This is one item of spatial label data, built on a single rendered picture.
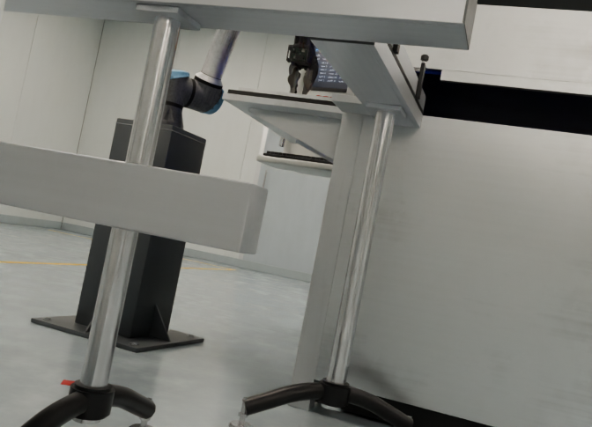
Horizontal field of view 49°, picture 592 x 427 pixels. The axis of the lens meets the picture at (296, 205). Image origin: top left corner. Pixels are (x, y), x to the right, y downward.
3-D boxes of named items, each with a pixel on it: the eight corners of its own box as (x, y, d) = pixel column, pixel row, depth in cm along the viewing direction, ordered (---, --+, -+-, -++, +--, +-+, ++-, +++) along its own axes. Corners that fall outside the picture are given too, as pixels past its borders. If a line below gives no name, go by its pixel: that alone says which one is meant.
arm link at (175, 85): (147, 99, 250) (154, 66, 251) (178, 109, 258) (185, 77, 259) (160, 98, 240) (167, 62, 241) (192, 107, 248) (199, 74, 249)
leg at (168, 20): (121, 421, 121) (201, 25, 125) (92, 431, 113) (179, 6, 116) (81, 408, 124) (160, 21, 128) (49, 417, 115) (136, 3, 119)
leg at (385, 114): (352, 408, 164) (406, 114, 168) (344, 415, 156) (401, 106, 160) (319, 399, 167) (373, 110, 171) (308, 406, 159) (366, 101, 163)
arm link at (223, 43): (174, 101, 259) (224, -32, 245) (206, 111, 268) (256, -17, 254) (185, 111, 249) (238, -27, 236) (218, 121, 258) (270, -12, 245)
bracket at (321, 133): (344, 163, 201) (351, 122, 202) (342, 161, 198) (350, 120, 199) (245, 148, 212) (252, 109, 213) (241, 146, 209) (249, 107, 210)
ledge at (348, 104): (388, 117, 184) (390, 111, 185) (381, 106, 172) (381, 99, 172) (342, 112, 189) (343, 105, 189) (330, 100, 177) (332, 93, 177)
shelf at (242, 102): (404, 158, 255) (405, 154, 255) (370, 116, 188) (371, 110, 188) (291, 143, 270) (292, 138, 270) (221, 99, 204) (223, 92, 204)
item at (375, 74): (372, 122, 186) (381, 69, 187) (425, 128, 182) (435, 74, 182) (301, 39, 122) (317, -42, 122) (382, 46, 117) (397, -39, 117)
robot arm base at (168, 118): (135, 121, 244) (140, 96, 244) (157, 130, 258) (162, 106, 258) (168, 126, 238) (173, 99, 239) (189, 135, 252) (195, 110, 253)
